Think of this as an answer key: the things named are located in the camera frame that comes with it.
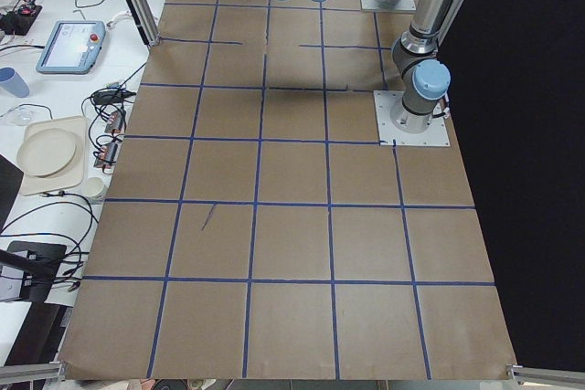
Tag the beige tray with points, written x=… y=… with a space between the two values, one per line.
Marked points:
x=73 y=173

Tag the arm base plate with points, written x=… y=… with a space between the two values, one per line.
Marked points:
x=391 y=6
x=398 y=127

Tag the black controller device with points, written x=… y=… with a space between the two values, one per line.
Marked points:
x=19 y=22

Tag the black camera stand base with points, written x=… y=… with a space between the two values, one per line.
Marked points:
x=29 y=270

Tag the blue teach pendant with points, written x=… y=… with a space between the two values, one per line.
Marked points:
x=72 y=47

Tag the grey usb hub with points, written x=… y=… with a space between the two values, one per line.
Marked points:
x=116 y=122
x=106 y=156

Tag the beige round plate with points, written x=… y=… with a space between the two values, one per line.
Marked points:
x=46 y=152

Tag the blue plastic cup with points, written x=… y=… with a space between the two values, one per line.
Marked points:
x=13 y=83

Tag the black power adapter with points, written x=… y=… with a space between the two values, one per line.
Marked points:
x=110 y=96

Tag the white paper cup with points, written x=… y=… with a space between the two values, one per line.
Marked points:
x=95 y=190

